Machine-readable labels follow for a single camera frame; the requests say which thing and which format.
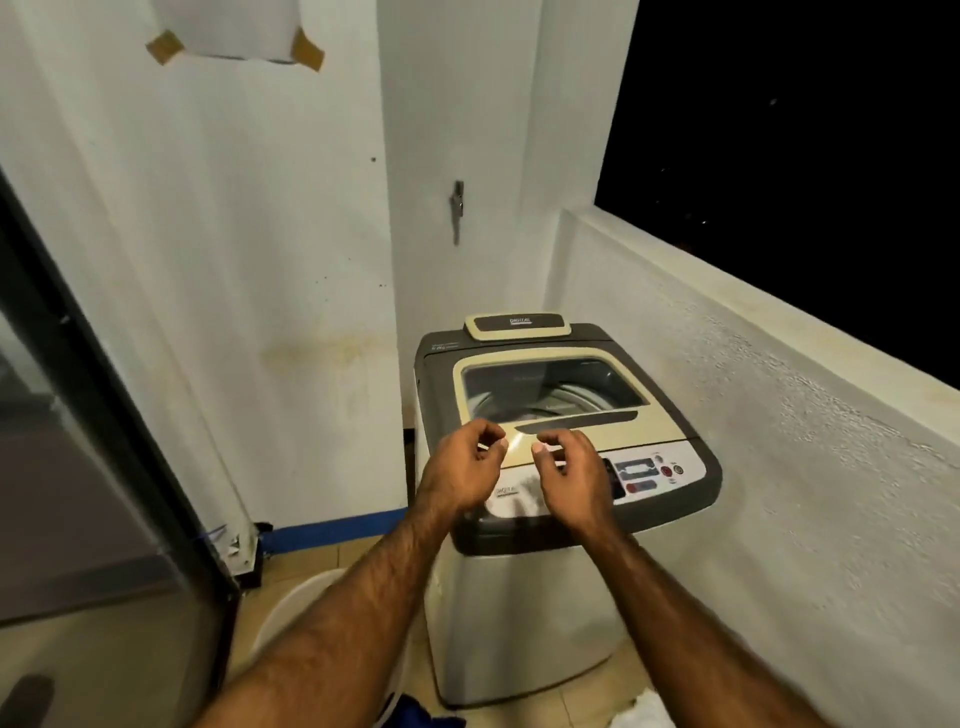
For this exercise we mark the blue eyelet curtain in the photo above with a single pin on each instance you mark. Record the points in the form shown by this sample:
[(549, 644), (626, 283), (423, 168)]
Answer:
[(416, 712)]

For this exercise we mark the white washing machine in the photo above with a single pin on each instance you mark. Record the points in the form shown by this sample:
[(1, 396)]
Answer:
[(525, 615)]

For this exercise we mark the person's left forearm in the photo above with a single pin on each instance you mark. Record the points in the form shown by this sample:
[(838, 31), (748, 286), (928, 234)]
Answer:
[(337, 637)]

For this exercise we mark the cream grey washing machine lid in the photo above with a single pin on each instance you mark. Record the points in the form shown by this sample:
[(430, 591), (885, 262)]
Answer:
[(660, 429)]

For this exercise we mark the person's right hand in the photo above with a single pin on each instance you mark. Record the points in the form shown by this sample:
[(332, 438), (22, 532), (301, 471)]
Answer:
[(577, 487)]

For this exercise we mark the brown tape piece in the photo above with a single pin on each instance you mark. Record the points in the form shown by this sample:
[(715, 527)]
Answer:
[(307, 51), (165, 49)]

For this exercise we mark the translucent white plastic bucket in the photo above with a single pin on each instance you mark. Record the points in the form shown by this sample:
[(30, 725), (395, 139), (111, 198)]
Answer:
[(300, 600)]

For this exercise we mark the person's right forearm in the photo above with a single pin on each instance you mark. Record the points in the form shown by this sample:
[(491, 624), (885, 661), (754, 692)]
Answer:
[(690, 645)]

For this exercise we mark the person's left hand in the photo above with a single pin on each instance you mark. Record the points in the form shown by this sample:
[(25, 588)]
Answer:
[(461, 469)]

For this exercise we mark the white appliance with blue base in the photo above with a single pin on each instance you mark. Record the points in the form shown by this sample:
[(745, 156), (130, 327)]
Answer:
[(337, 531)]

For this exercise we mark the white paper wall notice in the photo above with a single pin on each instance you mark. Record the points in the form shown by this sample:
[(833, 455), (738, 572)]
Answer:
[(225, 26)]

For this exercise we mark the large white clothes cloth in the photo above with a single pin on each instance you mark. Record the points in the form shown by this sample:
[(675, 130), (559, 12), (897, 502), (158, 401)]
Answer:
[(641, 714)]

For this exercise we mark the metal wall latch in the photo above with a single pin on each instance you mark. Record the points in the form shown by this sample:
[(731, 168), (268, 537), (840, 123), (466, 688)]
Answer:
[(456, 201)]

